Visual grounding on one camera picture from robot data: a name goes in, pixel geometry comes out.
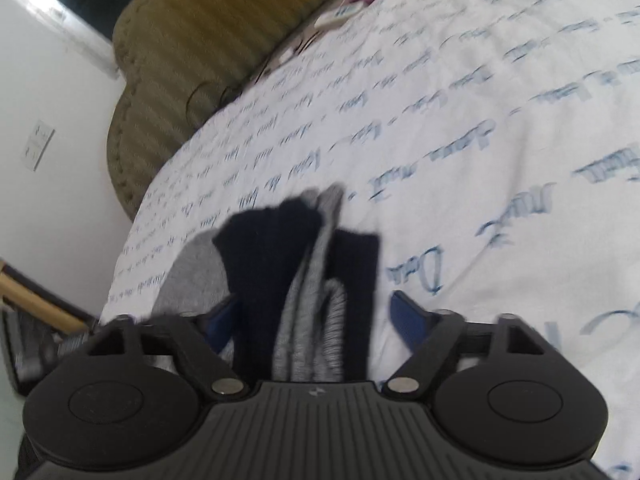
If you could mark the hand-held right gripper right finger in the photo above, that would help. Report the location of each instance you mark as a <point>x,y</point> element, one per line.
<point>407,317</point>

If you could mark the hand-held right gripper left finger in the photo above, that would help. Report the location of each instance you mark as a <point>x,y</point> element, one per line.
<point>222,327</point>

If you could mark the navy and grey small garment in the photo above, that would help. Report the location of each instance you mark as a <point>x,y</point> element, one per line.
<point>270,280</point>

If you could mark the white script-printed bed sheet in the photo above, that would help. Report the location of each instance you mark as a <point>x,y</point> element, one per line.
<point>475,135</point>

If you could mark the olive striped upholstered headboard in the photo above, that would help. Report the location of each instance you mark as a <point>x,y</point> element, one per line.
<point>200,45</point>

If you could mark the wooden rail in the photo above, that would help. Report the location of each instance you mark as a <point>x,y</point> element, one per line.
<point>40,302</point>

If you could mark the white wall switch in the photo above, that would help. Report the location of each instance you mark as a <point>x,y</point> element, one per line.
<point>37,145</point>

